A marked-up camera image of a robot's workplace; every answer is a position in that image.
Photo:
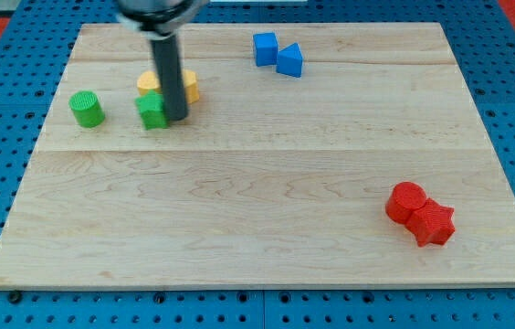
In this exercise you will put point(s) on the red cylinder block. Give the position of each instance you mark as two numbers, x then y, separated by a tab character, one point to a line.
405	198

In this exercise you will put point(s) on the yellow heart block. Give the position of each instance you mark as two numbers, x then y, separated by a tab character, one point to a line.
148	81

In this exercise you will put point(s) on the light wooden board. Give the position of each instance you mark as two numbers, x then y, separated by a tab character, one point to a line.
272	182

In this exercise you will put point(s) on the red star block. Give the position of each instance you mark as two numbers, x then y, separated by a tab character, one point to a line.
432	224

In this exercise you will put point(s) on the green cylinder block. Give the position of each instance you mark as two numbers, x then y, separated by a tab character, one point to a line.
86	109

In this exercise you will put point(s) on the yellow hexagon block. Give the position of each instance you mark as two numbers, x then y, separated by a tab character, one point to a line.
191	86

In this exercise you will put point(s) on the blue cube block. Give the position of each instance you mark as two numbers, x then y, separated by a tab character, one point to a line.
265	49

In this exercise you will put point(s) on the green star block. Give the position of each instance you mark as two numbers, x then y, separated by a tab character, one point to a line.
150	108

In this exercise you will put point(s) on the blue triangular prism block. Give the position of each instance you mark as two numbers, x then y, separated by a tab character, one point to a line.
290	61

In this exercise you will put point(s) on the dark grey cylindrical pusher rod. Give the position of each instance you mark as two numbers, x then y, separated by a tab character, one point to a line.
167	61

